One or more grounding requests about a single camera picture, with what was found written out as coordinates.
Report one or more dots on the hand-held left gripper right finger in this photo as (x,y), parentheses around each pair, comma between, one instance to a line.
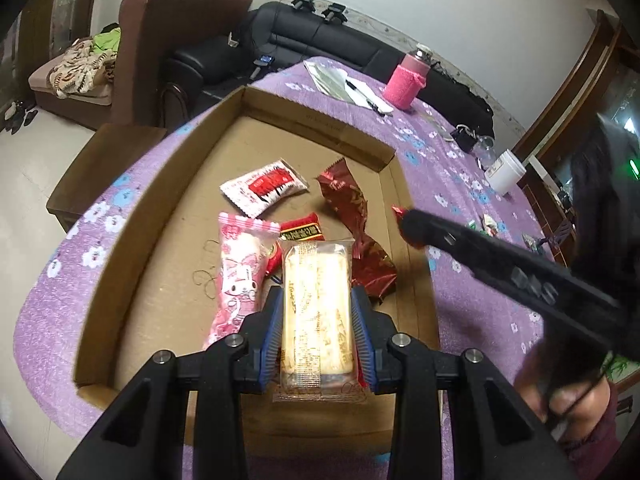
(361,340)

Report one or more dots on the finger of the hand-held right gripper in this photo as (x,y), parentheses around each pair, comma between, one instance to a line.
(500,255)

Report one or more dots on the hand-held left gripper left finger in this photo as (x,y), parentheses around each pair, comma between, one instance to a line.
(270,332)

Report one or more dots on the clear wafer snack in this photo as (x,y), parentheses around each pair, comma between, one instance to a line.
(315,305)

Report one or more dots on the small shiny red candy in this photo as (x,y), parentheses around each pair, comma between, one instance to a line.
(398,213)

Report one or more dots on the shallow cardboard box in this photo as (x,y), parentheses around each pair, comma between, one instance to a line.
(175,240)

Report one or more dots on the person's right forearm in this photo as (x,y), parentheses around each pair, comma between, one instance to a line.
(595,455)

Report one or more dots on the person's right hand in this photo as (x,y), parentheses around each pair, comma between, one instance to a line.
(575,402)

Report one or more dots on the small green and white wrapper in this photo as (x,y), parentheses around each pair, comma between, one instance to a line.
(487,225)

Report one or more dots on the purple floral tablecloth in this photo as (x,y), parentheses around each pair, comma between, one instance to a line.
(470,200)

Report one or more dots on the pink cartoon snack packet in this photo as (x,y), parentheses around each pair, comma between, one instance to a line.
(240,270)

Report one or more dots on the white cup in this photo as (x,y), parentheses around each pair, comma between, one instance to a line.
(504,174)

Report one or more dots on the small glass jar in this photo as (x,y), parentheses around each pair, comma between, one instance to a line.
(486,152)

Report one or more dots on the red candy with gold label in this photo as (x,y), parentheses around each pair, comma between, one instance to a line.
(300,230)

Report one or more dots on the dark wooden cabinet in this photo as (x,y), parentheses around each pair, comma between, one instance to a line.
(575,90)

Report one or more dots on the black binder clip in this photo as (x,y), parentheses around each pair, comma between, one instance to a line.
(464,137)

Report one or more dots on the dark red snack wrapper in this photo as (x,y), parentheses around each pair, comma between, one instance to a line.
(350,200)

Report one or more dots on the white and red snack packet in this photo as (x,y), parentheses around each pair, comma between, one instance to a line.
(262,187)

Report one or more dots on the pink sleeved bottle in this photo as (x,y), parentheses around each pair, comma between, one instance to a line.
(404,82)

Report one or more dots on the black pen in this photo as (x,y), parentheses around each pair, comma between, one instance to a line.
(364,95)

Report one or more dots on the brown wooden side table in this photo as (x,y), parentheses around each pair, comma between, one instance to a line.
(100,175)

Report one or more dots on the stack of papers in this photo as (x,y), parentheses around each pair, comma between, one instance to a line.
(330,80)

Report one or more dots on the black leather sofa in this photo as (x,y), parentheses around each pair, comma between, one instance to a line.
(310,40)

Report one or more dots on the black device on sofa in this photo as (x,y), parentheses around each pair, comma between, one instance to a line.
(335,12)
(304,2)

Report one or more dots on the brown armchair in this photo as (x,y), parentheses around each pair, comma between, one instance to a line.
(150,45)

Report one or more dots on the patterned beige blanket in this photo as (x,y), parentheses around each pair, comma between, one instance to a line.
(80,70)

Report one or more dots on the dark shoes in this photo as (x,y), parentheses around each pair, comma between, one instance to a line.
(20,116)

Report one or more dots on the green cloth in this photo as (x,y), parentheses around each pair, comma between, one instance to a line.
(107,39)

